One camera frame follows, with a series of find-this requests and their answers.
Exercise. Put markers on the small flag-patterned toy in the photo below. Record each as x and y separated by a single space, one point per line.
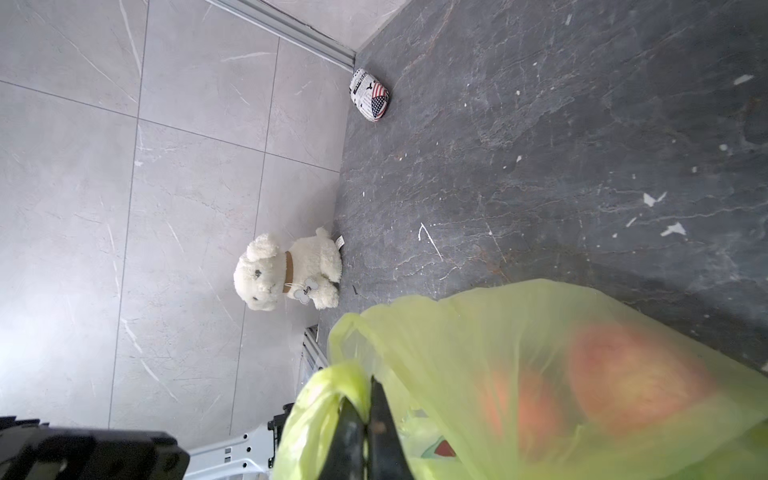
369 95

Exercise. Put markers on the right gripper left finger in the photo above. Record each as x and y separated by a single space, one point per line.
345 459

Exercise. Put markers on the red peach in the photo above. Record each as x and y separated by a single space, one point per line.
617 379

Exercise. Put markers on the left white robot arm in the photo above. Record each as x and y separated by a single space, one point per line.
32 449

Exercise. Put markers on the white plush dog toy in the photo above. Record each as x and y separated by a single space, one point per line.
308 272

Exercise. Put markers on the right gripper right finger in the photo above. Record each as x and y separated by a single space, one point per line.
386 459

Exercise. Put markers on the yellow-green plastic bag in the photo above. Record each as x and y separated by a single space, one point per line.
428 353

